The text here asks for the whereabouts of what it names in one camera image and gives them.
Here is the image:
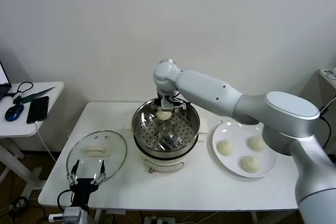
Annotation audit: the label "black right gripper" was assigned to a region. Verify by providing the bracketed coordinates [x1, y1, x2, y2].
[156, 91, 175, 107]

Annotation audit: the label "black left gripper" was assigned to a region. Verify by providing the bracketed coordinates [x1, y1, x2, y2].
[67, 159, 107, 208]

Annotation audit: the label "white steamed baozi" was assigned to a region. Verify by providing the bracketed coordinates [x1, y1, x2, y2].
[156, 110, 172, 121]
[216, 140, 235, 157]
[248, 136, 266, 153]
[240, 155, 261, 174]

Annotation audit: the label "round glass pot lid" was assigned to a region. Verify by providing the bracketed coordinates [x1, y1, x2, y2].
[66, 130, 128, 183]

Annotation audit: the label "stainless steel steamer basket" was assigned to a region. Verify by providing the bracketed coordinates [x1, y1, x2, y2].
[123, 97, 208, 154]

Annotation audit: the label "white electric cooker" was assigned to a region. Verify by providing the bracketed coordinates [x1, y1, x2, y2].
[124, 119, 208, 174]

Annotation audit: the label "black smartphone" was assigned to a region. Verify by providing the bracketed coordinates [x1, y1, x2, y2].
[26, 96, 50, 125]

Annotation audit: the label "white round plate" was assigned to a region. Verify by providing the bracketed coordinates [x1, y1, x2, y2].
[212, 120, 277, 178]

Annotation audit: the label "white side table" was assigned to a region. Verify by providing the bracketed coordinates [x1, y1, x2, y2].
[0, 81, 65, 204]

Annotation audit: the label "white power strip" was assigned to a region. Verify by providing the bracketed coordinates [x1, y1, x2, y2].
[144, 216, 176, 224]

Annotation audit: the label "green blade knife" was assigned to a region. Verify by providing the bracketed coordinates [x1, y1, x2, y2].
[13, 87, 56, 105]

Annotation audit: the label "blue computer mouse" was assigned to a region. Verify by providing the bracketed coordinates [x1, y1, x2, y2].
[5, 104, 25, 122]

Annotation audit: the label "black laptop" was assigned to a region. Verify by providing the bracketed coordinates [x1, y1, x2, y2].
[0, 60, 13, 101]

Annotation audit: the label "white side desk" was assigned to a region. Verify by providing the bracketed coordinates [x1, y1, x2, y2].
[318, 68, 336, 90]

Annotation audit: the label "white labelled object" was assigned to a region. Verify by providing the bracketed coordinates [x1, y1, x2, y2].
[323, 68, 336, 80]

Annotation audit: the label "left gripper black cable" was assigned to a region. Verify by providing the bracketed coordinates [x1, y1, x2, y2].
[57, 189, 76, 213]

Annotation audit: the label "white charging cable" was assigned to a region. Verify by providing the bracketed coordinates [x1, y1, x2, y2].
[34, 122, 57, 163]

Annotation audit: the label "black floor cables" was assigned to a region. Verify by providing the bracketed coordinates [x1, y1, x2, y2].
[9, 196, 47, 222]

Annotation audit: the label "black looped cord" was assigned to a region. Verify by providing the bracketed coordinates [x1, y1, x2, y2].
[5, 81, 34, 99]

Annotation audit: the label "black power cable with adapter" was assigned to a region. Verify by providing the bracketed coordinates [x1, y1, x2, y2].
[319, 103, 332, 154]

